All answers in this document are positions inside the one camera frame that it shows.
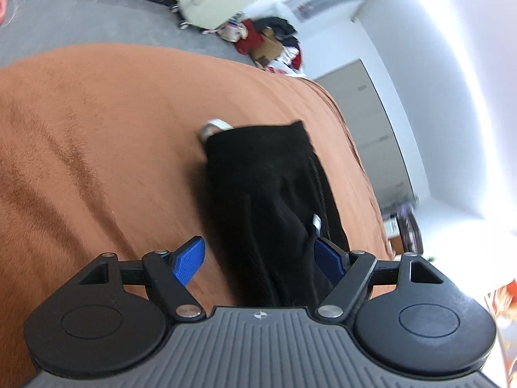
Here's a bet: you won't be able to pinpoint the pile of clothes on floor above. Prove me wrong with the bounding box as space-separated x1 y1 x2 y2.
208 16 306 77

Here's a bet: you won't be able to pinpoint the black sweatpants with white drawstring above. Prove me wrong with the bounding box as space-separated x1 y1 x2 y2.
200 119 349 307

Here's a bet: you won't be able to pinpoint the brown bed cover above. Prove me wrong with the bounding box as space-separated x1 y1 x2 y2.
1 44 393 387

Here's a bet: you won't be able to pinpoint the wall painting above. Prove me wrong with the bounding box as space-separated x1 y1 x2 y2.
485 279 516 387

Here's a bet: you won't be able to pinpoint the cream suitcase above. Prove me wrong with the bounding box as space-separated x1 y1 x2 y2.
171 0 300 34

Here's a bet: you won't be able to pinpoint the grey built-in wardrobe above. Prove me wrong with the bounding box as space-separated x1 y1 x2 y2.
316 59 415 217

